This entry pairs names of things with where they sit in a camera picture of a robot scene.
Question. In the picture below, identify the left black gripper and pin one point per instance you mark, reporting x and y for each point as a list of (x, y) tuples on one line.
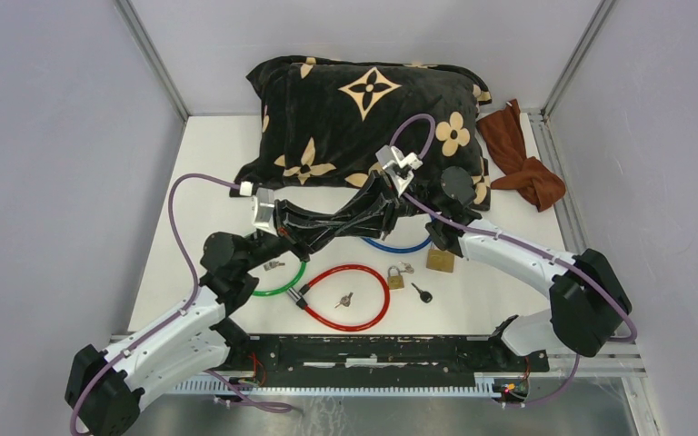
[(304, 231)]

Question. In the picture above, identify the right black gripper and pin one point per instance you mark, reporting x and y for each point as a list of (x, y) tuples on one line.
[(378, 221)]

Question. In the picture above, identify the blue cable lock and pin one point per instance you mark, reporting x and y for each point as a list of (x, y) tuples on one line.
[(395, 249)]

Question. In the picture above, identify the small silver keys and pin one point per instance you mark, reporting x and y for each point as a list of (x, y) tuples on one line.
[(272, 265)]

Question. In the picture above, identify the green cable lock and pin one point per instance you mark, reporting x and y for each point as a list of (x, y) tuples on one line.
[(283, 288)]

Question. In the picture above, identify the small brass padlock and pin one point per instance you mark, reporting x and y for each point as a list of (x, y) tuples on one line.
[(395, 279)]

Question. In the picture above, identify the large brass padlock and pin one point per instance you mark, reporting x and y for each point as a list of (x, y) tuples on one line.
[(440, 261)]

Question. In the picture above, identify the black padlock key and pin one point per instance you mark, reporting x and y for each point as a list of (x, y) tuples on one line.
[(424, 295)]

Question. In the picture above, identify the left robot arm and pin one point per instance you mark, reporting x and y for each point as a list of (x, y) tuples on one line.
[(108, 389)]

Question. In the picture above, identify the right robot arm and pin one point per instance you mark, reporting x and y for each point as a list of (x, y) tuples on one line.
[(587, 305)]

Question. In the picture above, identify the red lock keys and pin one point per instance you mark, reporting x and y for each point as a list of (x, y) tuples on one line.
[(345, 300)]

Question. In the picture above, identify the small padlock keys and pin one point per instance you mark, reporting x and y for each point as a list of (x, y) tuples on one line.
[(407, 267)]

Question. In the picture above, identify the black floral pillow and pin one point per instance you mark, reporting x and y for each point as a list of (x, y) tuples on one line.
[(324, 120)]

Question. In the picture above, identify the brown cloth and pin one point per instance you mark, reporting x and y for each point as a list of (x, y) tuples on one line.
[(523, 173)]

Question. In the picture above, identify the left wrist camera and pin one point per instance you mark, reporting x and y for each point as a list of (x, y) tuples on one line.
[(263, 210)]

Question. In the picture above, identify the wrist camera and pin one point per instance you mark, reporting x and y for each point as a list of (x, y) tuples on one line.
[(398, 166), (263, 210)]

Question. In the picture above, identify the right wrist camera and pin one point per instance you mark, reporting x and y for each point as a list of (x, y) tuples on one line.
[(398, 166)]

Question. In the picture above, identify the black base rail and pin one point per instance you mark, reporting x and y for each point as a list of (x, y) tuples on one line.
[(381, 361)]

